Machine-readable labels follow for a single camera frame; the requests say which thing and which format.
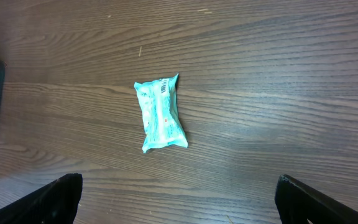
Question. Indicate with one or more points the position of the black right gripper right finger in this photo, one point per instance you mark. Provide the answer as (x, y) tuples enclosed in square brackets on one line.
[(299, 203)]

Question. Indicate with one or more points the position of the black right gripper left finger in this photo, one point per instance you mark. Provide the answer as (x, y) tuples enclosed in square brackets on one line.
[(56, 202)]

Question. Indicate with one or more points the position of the teal wet wipes packet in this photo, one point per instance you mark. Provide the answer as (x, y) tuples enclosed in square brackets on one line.
[(158, 103)]

